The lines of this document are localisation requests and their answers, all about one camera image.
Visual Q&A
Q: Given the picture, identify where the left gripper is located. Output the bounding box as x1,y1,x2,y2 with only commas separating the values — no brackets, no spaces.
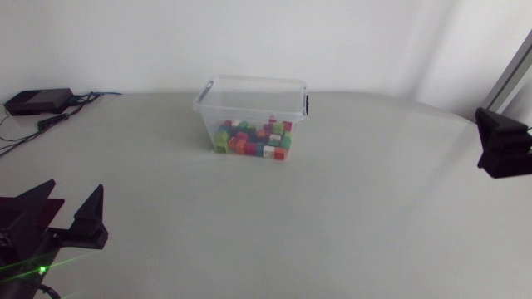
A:
0,179,110,299

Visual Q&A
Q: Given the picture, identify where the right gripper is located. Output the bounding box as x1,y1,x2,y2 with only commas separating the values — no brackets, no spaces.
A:
475,106,532,180

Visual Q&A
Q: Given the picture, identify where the pile of toy bricks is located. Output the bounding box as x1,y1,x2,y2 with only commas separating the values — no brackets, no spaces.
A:
214,116,293,161

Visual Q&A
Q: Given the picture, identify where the clear plastic container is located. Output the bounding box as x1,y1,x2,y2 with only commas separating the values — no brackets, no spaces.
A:
192,74,310,162

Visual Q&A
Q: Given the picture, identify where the black power brick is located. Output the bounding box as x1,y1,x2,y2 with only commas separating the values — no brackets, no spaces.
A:
3,87,76,117

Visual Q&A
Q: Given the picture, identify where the orange toy brick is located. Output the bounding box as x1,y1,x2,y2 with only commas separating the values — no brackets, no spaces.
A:
228,137,248,154

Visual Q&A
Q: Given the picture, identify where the thin black cable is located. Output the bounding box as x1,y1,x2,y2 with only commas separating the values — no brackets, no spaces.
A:
0,115,41,143

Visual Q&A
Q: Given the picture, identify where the blue cable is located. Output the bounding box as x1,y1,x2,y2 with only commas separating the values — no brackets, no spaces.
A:
68,91,123,105

